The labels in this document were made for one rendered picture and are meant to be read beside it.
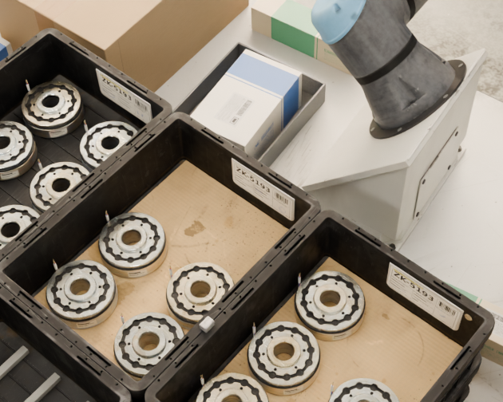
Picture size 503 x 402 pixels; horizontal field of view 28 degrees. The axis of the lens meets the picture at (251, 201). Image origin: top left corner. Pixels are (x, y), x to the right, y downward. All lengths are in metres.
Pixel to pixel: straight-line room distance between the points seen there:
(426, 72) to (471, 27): 1.50
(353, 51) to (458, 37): 1.50
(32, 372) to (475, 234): 0.78
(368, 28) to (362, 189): 0.26
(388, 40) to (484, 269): 0.42
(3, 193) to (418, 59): 0.70
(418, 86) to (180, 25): 0.53
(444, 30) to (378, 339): 1.73
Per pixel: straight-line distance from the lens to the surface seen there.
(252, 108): 1.78
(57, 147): 1.72
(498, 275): 1.72
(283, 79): 1.83
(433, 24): 3.09
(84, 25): 1.81
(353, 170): 1.60
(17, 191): 1.68
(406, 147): 1.54
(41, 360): 1.50
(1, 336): 1.54
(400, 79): 1.59
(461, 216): 1.78
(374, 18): 1.57
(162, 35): 1.88
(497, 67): 3.00
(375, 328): 1.49
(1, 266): 1.48
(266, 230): 1.58
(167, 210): 1.61
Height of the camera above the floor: 2.14
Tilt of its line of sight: 54 degrees down
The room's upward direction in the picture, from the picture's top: 2 degrees counter-clockwise
